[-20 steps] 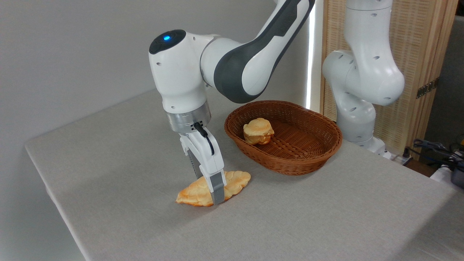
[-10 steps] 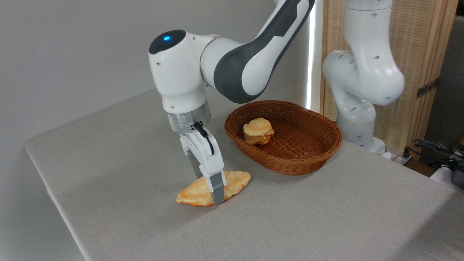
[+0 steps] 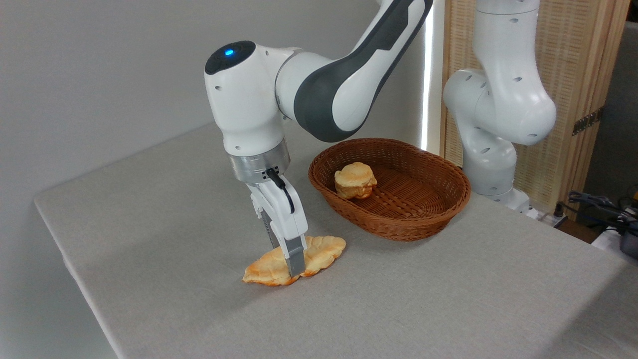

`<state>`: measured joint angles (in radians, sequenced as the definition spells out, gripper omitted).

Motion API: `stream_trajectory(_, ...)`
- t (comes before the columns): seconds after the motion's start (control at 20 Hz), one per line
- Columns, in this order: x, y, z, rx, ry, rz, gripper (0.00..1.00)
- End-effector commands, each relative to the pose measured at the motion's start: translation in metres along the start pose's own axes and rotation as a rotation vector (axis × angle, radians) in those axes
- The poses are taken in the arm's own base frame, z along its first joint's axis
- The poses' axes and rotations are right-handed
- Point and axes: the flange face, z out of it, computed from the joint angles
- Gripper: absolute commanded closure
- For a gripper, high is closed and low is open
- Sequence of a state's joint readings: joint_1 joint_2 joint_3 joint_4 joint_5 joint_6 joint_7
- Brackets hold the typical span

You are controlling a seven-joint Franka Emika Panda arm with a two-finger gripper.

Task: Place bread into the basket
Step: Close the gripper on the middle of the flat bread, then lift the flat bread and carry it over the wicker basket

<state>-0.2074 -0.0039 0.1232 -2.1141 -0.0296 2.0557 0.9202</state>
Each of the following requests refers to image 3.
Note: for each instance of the brown oval wicker basket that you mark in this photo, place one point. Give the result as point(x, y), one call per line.
point(413, 219)

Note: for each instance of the small round bread roll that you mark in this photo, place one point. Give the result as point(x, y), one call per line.
point(355, 179)

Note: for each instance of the grey tablecloth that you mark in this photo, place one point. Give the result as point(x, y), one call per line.
point(199, 309)

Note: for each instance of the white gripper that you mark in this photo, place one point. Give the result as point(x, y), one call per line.
point(286, 219)

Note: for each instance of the long braided bread loaf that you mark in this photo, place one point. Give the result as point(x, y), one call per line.
point(321, 252)

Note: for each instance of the wooden folding screen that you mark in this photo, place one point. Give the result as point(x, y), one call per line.
point(573, 65)

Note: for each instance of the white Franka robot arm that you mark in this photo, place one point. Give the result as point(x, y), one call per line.
point(249, 99)

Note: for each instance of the black metal screen hinge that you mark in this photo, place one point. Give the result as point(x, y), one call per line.
point(588, 121)

